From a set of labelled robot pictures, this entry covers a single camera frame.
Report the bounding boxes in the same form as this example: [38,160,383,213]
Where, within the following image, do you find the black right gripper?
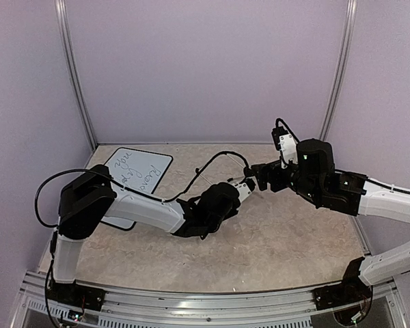
[252,155,323,203]

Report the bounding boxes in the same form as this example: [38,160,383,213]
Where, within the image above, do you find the white whiteboard black frame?
[102,148,184,233]

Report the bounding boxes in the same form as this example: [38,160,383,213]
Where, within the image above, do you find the black wire easel stand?
[200,154,246,185]

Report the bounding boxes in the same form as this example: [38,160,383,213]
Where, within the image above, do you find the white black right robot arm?
[251,135,410,303]

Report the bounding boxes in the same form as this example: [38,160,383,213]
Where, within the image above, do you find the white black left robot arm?
[53,165,242,304]

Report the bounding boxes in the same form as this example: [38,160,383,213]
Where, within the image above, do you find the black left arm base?
[46,282,106,312]

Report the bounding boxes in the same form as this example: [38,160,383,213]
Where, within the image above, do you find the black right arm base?
[312,257,372,310]

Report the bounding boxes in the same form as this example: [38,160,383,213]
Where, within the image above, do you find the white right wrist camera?
[271,126,298,169]

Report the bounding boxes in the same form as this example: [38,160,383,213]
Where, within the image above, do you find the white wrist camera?
[230,177,256,203]
[271,126,298,169]

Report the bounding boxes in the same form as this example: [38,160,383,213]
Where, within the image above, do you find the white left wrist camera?
[230,177,256,203]

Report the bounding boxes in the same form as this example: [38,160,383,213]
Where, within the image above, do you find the aluminium front rail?
[13,269,407,328]

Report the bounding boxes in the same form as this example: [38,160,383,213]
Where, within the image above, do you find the aluminium right corner post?
[319,0,358,141]

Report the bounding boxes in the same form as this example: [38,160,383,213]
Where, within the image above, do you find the aluminium corner post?
[319,0,358,141]
[55,0,98,152]

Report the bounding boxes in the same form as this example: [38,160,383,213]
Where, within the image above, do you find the aluminium left corner post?
[55,0,98,152]

